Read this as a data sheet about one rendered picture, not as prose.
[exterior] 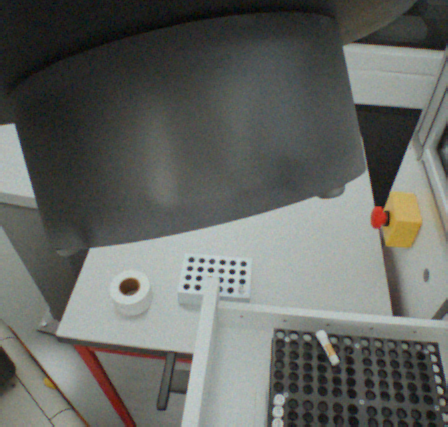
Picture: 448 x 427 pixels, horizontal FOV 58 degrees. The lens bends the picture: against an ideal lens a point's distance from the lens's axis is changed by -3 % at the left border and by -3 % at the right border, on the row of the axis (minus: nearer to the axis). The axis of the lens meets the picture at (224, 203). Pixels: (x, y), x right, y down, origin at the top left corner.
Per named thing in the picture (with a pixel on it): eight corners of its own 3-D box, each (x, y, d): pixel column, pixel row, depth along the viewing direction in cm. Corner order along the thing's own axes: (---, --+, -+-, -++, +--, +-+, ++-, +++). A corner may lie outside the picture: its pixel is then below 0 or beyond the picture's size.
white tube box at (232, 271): (178, 303, 74) (177, 292, 72) (186, 265, 80) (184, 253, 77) (248, 309, 74) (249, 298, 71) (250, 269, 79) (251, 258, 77)
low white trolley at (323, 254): (130, 444, 125) (54, 335, 70) (169, 278, 168) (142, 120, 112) (319, 467, 121) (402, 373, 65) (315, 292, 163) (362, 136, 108)
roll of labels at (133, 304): (143, 276, 78) (140, 263, 75) (158, 304, 74) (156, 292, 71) (108, 292, 76) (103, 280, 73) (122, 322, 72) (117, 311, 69)
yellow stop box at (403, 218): (381, 247, 73) (393, 220, 68) (376, 216, 78) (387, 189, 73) (410, 249, 73) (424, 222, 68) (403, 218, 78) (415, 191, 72)
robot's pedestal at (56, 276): (37, 331, 151) (-65, 183, 96) (72, 266, 171) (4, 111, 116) (112, 349, 147) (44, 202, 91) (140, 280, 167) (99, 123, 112)
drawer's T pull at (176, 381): (156, 411, 49) (155, 408, 48) (168, 353, 54) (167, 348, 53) (186, 415, 49) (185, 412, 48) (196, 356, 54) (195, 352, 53)
